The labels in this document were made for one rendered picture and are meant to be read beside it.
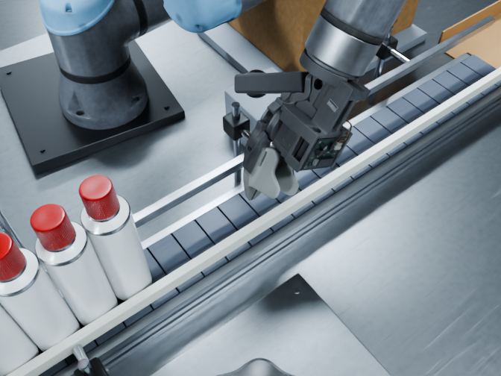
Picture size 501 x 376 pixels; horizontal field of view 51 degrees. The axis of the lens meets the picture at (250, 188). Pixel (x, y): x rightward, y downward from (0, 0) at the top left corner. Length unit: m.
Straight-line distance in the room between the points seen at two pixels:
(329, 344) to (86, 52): 0.54
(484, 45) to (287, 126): 0.65
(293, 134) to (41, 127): 0.49
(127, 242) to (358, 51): 0.32
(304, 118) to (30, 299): 0.35
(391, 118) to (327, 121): 0.32
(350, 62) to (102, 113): 0.47
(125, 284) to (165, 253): 0.09
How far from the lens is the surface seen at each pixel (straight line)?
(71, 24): 0.81
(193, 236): 0.72
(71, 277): 0.57
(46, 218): 0.52
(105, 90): 0.88
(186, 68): 1.04
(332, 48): 0.57
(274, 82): 0.64
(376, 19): 0.56
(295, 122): 0.59
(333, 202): 0.76
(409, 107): 0.92
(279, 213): 0.70
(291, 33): 0.94
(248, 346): 0.65
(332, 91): 0.58
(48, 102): 0.99
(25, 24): 1.25
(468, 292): 0.79
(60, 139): 0.92
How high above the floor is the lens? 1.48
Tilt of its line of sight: 52 degrees down
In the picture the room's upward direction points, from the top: straight up
